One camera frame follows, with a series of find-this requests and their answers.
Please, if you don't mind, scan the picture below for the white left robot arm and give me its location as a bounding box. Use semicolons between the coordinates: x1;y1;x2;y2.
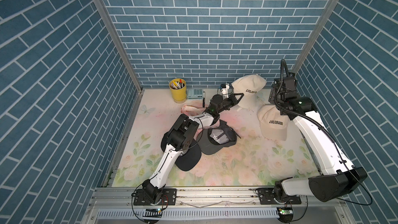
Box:
142;93;244;204

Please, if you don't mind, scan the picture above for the black baseball cap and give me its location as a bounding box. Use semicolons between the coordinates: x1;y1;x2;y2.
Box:
160;133;202;171

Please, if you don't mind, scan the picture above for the cream white baseball cap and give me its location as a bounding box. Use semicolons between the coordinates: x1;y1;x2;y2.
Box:
232;74;266;109

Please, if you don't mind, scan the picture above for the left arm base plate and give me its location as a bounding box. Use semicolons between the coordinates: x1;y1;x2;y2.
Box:
132;188;177;206

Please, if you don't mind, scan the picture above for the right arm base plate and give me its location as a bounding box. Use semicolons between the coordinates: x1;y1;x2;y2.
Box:
255;187;302;205

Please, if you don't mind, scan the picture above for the yellow pen holder cup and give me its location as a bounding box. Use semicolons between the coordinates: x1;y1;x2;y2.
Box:
169;78;187;104

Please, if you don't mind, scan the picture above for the beige Colorado baseball cap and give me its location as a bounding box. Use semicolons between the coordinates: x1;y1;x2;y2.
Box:
257;105;290;141

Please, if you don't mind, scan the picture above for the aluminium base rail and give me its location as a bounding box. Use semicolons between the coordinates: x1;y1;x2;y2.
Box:
82;187;355;224

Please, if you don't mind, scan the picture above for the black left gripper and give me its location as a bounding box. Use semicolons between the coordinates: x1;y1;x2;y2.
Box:
215;94;243;115

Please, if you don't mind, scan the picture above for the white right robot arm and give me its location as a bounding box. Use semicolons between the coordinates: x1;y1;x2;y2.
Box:
268;60;368;203

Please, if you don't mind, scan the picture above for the pink baseball cap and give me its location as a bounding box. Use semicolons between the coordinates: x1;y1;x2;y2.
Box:
180;105;209;118

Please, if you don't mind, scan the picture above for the grey baseball cap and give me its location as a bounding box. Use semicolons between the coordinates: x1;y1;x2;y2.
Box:
198;120;240;155

